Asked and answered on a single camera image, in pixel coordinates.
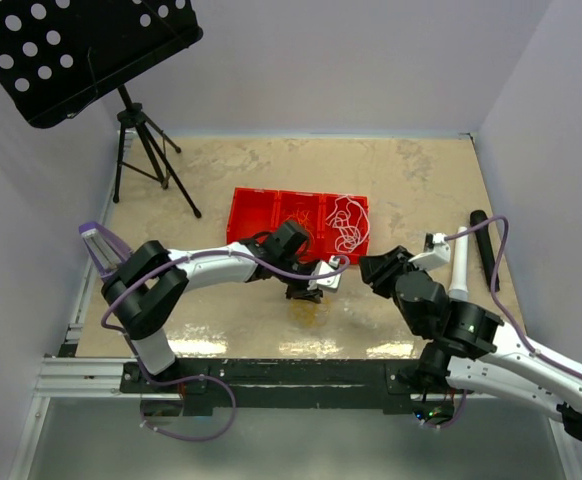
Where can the red middle plastic bin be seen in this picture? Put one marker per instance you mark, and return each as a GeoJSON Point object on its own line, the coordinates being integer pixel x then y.
{"type": "Point", "coordinates": [306, 209]}

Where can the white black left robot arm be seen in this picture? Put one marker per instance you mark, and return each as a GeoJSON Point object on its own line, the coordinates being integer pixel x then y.
{"type": "Point", "coordinates": [144, 290]}

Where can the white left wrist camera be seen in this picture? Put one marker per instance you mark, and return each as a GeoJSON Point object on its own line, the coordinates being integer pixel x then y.
{"type": "Point", "coordinates": [327, 274]}

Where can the red right plastic bin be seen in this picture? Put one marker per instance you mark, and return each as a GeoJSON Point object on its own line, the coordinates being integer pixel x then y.
{"type": "Point", "coordinates": [346, 226]}

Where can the black microphone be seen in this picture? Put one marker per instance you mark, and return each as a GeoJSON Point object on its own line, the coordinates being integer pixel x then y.
{"type": "Point", "coordinates": [484, 244]}

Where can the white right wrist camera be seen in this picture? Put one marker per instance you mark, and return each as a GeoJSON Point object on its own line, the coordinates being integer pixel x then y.
{"type": "Point", "coordinates": [436, 253]}

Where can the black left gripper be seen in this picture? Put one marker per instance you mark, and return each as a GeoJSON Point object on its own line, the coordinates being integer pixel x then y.
{"type": "Point", "coordinates": [303, 293]}

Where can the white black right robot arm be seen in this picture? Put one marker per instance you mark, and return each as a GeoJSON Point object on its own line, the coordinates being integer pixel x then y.
{"type": "Point", "coordinates": [469, 347]}

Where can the purple metronome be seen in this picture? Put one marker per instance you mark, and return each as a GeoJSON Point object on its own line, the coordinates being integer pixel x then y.
{"type": "Point", "coordinates": [107, 251]}

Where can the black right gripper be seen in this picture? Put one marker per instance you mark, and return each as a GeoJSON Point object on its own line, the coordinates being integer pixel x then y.
{"type": "Point", "coordinates": [376, 270]}

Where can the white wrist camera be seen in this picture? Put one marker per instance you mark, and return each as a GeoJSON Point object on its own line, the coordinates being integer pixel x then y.
{"type": "Point", "coordinates": [327, 274]}
{"type": "Point", "coordinates": [436, 253]}

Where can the aluminium front rail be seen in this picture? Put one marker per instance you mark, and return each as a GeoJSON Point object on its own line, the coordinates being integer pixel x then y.
{"type": "Point", "coordinates": [107, 378]}

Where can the red plastic bin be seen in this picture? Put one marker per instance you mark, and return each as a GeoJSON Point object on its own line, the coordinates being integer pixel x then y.
{"type": "Point", "coordinates": [306, 209]}
{"type": "Point", "coordinates": [346, 226]}
{"type": "Point", "coordinates": [252, 211]}

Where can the red left plastic bin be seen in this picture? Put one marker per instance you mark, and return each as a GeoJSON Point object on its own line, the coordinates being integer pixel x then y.
{"type": "Point", "coordinates": [252, 211]}

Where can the white microphone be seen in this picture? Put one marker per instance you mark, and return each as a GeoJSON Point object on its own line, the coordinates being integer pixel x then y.
{"type": "Point", "coordinates": [458, 288]}

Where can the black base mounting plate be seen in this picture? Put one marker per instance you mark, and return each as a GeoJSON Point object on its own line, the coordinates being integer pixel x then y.
{"type": "Point", "coordinates": [219, 395]}

